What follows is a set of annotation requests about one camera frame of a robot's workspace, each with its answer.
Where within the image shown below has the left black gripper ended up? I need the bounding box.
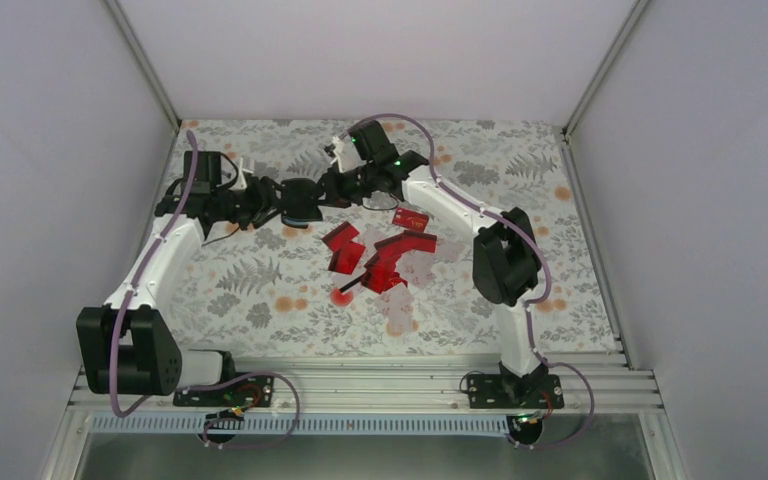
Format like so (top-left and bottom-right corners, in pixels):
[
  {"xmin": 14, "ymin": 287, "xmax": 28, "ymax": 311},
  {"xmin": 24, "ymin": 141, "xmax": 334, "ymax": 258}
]
[{"xmin": 212, "ymin": 176, "xmax": 295, "ymax": 230}]

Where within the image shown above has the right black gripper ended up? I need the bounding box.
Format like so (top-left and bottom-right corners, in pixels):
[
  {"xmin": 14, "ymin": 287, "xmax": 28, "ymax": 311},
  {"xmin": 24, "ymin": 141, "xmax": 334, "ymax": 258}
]
[{"xmin": 306, "ymin": 161, "xmax": 377, "ymax": 209}]

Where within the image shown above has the red card pile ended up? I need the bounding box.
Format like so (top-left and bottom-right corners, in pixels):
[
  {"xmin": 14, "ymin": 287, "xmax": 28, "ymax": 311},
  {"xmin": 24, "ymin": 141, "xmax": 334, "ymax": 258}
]
[{"xmin": 361, "ymin": 254, "xmax": 407, "ymax": 294}]

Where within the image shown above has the black leather card holder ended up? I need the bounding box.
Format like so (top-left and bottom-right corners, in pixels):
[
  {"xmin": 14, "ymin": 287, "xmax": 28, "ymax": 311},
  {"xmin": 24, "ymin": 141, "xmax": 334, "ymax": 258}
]
[{"xmin": 279, "ymin": 178, "xmax": 323, "ymax": 229}]

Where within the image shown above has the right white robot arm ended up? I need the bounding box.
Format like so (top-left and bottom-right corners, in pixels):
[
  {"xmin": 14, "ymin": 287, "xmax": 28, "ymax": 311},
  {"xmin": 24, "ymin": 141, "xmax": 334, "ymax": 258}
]
[{"xmin": 323, "ymin": 146, "xmax": 548, "ymax": 407}]

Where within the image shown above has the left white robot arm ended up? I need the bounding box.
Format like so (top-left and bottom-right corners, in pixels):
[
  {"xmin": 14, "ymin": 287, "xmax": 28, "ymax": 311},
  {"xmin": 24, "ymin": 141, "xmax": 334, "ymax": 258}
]
[{"xmin": 76, "ymin": 174, "xmax": 277, "ymax": 405}]

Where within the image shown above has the red card left pair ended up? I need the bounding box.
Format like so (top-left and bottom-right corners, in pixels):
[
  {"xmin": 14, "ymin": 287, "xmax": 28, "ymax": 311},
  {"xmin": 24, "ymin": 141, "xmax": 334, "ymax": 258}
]
[{"xmin": 322, "ymin": 221, "xmax": 366, "ymax": 274}]

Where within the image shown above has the red VIP card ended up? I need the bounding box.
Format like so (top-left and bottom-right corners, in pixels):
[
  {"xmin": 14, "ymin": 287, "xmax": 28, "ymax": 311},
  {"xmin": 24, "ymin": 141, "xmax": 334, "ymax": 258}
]
[{"xmin": 392, "ymin": 207, "xmax": 429, "ymax": 232}]

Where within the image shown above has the red card black stripe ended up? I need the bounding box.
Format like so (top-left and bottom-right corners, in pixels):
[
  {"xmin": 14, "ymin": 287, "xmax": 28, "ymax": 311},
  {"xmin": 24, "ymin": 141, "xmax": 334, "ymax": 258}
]
[{"xmin": 374, "ymin": 230, "xmax": 437, "ymax": 258}]

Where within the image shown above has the white card red circle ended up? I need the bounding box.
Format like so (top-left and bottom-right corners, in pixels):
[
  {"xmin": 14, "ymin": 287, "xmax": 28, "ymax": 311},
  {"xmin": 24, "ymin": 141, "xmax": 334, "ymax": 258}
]
[{"xmin": 330, "ymin": 276, "xmax": 362, "ymax": 307}]

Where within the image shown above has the white floral card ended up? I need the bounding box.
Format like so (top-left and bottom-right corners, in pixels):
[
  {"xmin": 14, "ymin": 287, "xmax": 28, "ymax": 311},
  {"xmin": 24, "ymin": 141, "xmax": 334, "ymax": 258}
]
[{"xmin": 382, "ymin": 289, "xmax": 416, "ymax": 337}]

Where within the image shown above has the floral patterned table mat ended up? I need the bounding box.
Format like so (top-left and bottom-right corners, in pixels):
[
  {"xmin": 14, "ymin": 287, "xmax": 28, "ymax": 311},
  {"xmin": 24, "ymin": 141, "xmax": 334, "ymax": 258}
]
[{"xmin": 166, "ymin": 119, "xmax": 616, "ymax": 357}]

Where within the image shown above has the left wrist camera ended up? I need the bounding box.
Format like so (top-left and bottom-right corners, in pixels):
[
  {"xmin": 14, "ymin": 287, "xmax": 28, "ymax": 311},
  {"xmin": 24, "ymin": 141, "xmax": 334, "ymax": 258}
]
[{"xmin": 180, "ymin": 151, "xmax": 249, "ymax": 195}]

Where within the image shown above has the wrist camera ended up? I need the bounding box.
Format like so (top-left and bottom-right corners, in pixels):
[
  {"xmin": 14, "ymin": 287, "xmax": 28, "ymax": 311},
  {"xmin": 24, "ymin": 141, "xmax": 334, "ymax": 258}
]
[
  {"xmin": 180, "ymin": 151, "xmax": 249, "ymax": 195},
  {"xmin": 324, "ymin": 120, "xmax": 399, "ymax": 165}
]

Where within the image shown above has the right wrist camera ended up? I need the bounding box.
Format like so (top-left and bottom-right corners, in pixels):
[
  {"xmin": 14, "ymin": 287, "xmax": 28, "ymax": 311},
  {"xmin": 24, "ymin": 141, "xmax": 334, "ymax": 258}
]
[{"xmin": 324, "ymin": 120, "xmax": 399, "ymax": 165}]

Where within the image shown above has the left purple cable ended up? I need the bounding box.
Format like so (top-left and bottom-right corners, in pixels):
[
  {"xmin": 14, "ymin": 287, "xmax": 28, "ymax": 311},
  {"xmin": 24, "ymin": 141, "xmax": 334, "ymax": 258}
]
[{"xmin": 106, "ymin": 129, "xmax": 301, "ymax": 452}]

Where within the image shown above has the purple cable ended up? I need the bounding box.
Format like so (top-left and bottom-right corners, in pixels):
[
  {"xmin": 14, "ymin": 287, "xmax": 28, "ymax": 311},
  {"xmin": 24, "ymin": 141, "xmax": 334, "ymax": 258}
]
[
  {"xmin": 106, "ymin": 129, "xmax": 301, "ymax": 452},
  {"xmin": 347, "ymin": 113, "xmax": 597, "ymax": 452}
]

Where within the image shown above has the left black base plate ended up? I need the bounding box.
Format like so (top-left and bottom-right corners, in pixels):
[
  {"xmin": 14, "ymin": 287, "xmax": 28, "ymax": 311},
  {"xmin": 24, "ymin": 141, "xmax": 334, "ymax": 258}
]
[{"xmin": 173, "ymin": 375, "xmax": 275, "ymax": 409}]

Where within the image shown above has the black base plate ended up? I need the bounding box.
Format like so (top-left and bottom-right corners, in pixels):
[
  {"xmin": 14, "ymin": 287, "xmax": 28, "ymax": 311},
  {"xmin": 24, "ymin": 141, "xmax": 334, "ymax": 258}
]
[
  {"xmin": 460, "ymin": 373, "xmax": 565, "ymax": 410},
  {"xmin": 173, "ymin": 375, "xmax": 275, "ymax": 409}
]

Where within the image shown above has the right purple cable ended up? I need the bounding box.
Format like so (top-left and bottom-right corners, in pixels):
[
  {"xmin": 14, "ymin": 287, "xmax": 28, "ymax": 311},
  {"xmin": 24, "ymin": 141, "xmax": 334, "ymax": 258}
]
[{"xmin": 347, "ymin": 113, "xmax": 597, "ymax": 452}]

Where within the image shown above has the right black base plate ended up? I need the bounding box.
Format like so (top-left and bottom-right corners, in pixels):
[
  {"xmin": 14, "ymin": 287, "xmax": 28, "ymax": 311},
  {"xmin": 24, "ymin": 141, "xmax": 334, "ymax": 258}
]
[{"xmin": 460, "ymin": 373, "xmax": 565, "ymax": 410}]

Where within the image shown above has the grey slotted cable duct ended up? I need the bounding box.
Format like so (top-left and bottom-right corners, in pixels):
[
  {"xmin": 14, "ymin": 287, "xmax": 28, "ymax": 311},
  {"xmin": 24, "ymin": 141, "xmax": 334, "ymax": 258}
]
[{"xmin": 89, "ymin": 412, "xmax": 509, "ymax": 437}]

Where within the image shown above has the aluminium rail frame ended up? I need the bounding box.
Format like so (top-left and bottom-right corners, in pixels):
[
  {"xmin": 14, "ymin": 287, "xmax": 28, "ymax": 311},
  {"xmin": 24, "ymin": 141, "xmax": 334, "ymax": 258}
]
[{"xmin": 69, "ymin": 357, "xmax": 664, "ymax": 415}]

